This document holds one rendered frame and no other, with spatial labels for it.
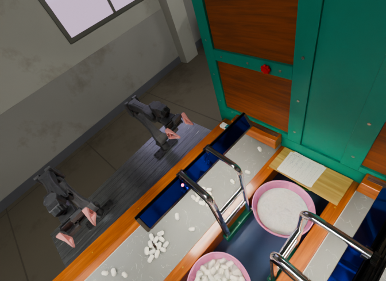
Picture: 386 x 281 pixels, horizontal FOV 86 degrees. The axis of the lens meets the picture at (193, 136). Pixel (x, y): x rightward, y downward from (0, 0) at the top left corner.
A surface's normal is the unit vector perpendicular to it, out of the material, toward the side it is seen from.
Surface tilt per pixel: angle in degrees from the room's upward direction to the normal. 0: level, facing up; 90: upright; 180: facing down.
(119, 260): 0
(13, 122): 90
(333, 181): 0
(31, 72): 90
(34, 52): 90
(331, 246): 0
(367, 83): 90
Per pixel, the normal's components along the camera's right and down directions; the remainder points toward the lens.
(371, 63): -0.70, 0.65
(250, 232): -0.28, -0.64
